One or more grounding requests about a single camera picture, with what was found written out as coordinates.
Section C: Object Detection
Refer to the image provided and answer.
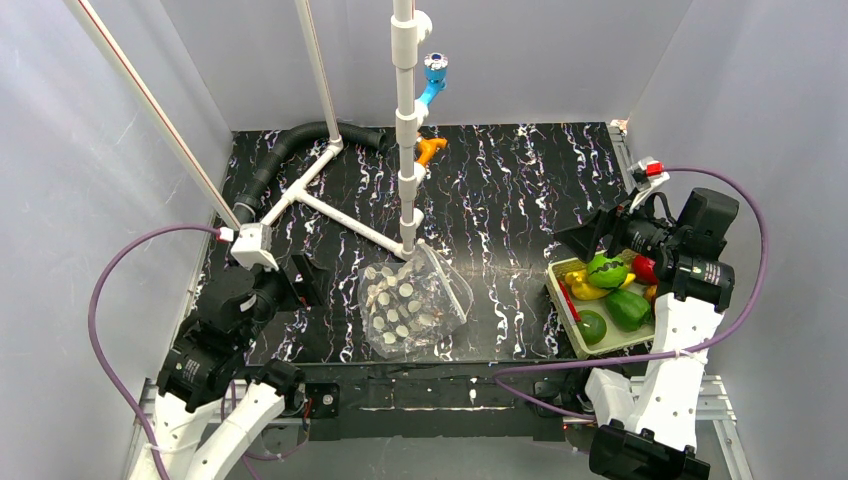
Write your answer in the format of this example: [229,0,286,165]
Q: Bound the fake red apple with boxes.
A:
[631,255,659,285]

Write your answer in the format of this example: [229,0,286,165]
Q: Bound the yellow fake banana bunch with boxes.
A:
[564,269,636,301]

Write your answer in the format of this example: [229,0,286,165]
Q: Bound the fake red chili pepper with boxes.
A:
[558,281,582,324]

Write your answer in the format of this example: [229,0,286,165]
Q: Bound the fake green pepper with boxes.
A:
[603,289,652,332]

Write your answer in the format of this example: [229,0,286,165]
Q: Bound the clear polka dot zip bag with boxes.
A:
[357,241,474,359]

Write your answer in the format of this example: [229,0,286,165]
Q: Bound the fake green apple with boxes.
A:
[586,253,630,290]

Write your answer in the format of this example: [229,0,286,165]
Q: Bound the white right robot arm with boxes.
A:
[554,188,739,479]

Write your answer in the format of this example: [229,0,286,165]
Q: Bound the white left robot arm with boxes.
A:
[129,253,331,479]

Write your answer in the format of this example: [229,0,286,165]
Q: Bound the fake green lime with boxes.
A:
[576,310,608,346]

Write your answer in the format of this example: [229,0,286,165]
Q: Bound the pale green perforated basket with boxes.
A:
[546,251,654,359]

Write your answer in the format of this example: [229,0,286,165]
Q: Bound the orange pipe fitting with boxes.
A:
[416,136,448,168]

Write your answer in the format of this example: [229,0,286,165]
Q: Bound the blue faucet fixture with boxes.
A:
[416,52,449,108]

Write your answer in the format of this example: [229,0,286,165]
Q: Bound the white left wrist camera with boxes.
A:
[230,223,279,271]

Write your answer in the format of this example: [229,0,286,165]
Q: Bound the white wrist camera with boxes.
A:
[230,223,279,271]
[627,156,670,213]

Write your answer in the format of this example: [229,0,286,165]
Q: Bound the white pvc pipe frame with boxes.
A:
[66,1,410,260]

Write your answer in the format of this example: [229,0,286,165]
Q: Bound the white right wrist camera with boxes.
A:
[627,156,670,213]

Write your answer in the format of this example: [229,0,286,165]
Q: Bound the black corrugated hose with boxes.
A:
[231,121,389,230]

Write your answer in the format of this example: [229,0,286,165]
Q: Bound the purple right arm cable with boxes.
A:
[491,166,770,425]

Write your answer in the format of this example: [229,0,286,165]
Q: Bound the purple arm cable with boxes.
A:
[491,166,770,425]
[87,223,299,480]

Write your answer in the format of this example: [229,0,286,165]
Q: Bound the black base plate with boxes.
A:
[301,361,583,442]

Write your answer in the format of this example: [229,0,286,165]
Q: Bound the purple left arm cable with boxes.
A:
[87,223,299,480]

